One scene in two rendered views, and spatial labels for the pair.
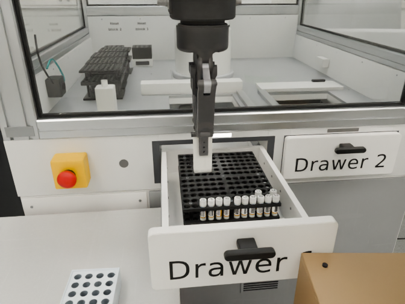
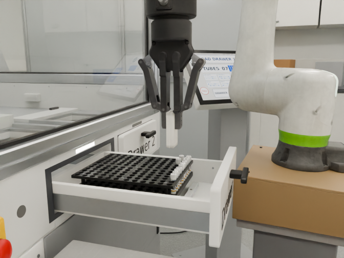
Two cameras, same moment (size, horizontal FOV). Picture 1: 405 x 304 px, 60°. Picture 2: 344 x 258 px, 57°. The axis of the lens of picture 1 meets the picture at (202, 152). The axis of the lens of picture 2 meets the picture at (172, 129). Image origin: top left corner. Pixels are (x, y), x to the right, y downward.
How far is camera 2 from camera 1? 0.64 m
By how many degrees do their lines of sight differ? 65
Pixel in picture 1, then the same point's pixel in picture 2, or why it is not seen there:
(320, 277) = (256, 175)
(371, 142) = (149, 128)
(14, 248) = not seen: outside the picture
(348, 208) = not seen: hidden behind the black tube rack
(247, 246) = (239, 172)
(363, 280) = (261, 168)
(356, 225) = not seen: hidden behind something
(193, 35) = (187, 26)
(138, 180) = (36, 228)
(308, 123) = (126, 122)
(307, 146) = (131, 139)
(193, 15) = (192, 11)
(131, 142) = (27, 178)
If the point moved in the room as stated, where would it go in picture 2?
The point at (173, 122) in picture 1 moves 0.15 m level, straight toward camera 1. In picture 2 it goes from (60, 140) to (127, 146)
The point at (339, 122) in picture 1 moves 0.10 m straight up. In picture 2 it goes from (135, 117) to (135, 86)
